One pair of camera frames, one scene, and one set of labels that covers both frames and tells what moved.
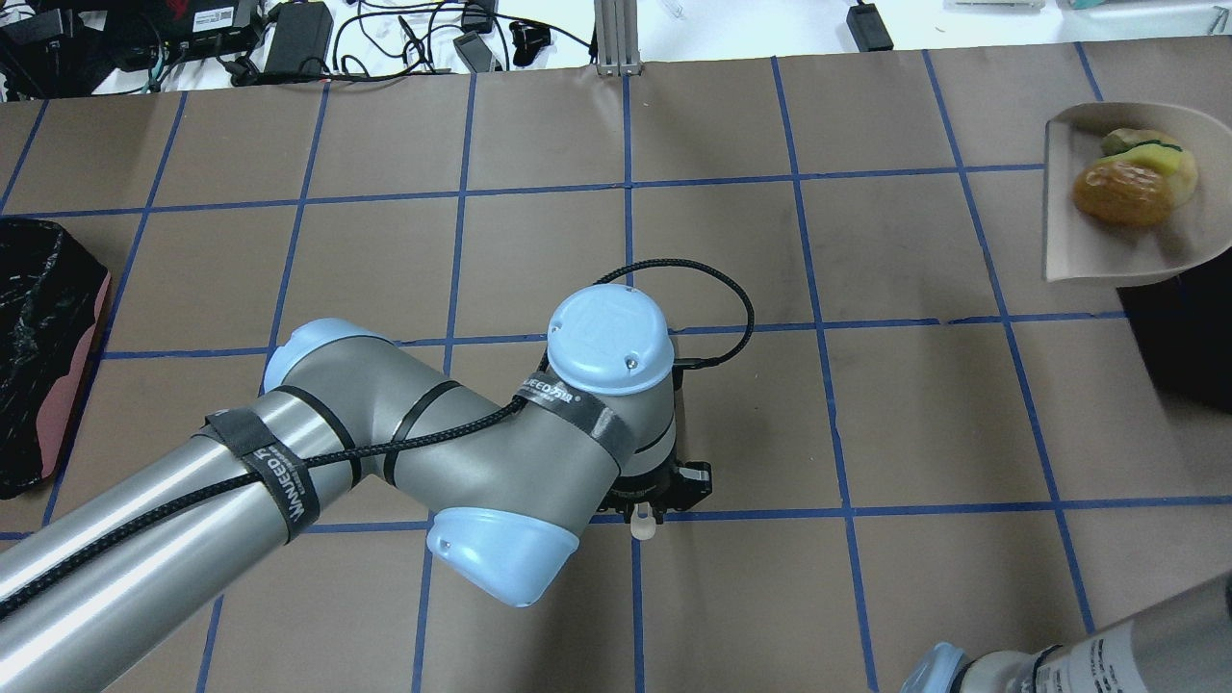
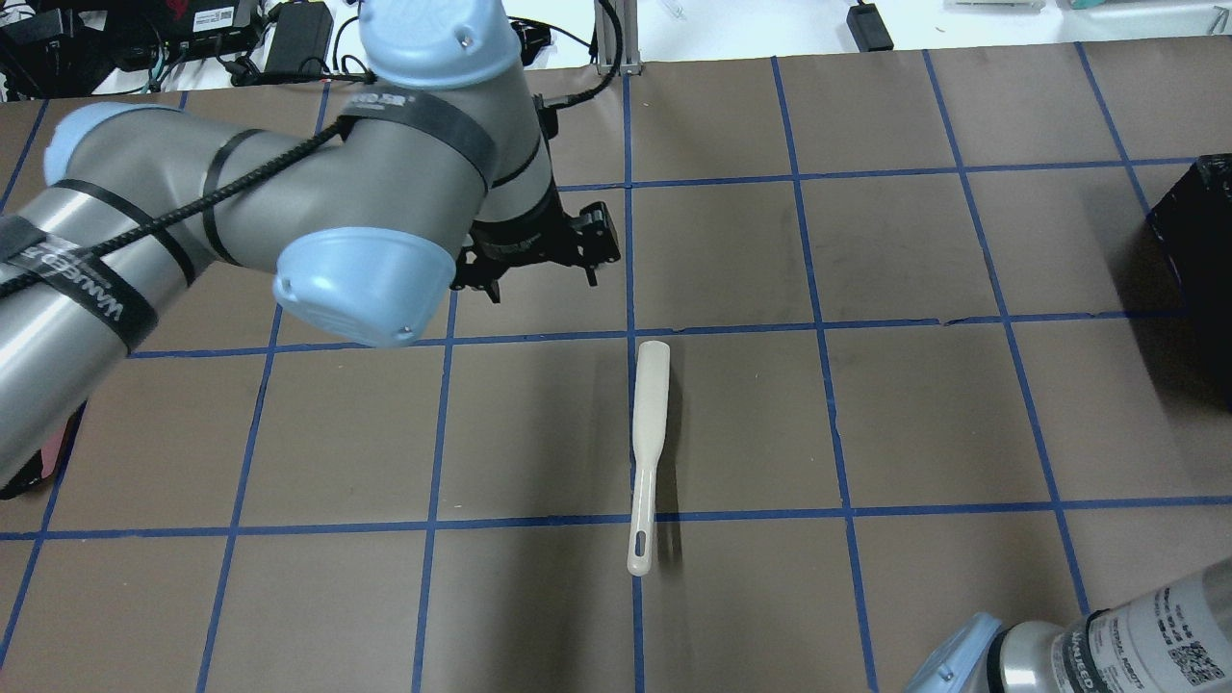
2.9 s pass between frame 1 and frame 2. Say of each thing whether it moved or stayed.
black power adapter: stayed
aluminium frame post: stayed
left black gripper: moved
